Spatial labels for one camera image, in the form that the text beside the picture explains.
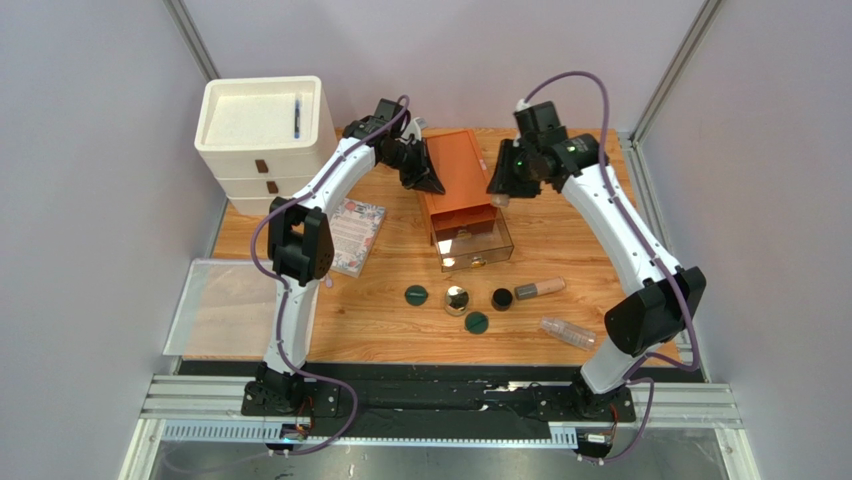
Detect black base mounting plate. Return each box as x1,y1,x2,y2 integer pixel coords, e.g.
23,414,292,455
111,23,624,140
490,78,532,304
240,379,640,425

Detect clear orange drawer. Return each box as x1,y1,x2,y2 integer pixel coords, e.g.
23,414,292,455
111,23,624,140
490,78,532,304
431,212,514,272

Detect aluminium frame rail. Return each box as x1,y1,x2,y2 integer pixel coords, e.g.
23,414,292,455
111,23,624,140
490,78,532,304
141,375,743,447

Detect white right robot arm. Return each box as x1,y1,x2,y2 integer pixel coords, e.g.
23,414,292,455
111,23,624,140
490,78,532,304
487,100,707,419

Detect floral patterned booklet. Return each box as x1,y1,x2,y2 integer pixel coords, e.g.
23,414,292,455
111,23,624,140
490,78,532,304
330,198,386,278

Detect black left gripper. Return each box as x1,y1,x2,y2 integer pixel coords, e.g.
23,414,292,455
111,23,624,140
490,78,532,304
382,139,447,196

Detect orange drawer box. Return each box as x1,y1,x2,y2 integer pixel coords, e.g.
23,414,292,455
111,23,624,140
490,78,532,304
418,129,497,244

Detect dark green round lid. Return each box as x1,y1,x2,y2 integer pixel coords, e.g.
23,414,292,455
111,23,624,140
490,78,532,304
404,285,429,307

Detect blue pen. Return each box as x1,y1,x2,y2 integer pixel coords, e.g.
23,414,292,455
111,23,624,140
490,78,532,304
293,98,302,139

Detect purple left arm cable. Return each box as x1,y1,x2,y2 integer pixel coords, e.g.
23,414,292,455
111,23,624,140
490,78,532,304
248,95,413,458

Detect clear plastic sheet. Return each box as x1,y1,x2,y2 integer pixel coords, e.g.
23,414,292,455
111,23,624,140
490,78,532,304
164,259,280,360

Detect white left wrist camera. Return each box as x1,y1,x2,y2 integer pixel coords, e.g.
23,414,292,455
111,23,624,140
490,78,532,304
400,117,428,143

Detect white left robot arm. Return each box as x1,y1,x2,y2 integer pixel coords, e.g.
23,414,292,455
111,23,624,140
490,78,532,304
241,95,446,416

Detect beige foundation tube grey cap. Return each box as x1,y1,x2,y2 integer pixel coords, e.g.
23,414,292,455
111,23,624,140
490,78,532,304
514,276,566,300

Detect white three-drawer cabinet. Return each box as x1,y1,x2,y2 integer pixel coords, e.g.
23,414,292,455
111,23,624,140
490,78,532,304
194,75,338,216

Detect clear plastic bottle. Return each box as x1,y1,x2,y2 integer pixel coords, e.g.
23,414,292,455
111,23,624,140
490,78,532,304
539,317,597,351

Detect gold mirrored jar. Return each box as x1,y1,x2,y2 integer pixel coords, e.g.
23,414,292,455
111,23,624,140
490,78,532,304
444,286,470,316

